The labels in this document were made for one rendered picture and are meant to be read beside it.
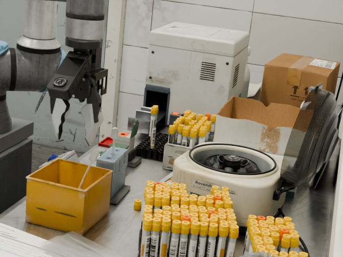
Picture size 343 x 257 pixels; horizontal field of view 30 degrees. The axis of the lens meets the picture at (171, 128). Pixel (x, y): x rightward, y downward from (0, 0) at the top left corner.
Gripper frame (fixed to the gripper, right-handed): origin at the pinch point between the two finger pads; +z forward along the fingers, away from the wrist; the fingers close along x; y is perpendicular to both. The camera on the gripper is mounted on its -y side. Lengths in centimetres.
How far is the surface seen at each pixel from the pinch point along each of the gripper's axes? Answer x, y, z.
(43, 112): 117, 195, 61
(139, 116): 10, 64, 12
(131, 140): 1.5, 37.1, 11.2
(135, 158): 0.5, 38.6, 16.2
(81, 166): 0.6, 6.2, 8.3
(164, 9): 54, 205, -4
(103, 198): -6.5, 3.0, 12.9
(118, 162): -4.5, 14.7, 9.0
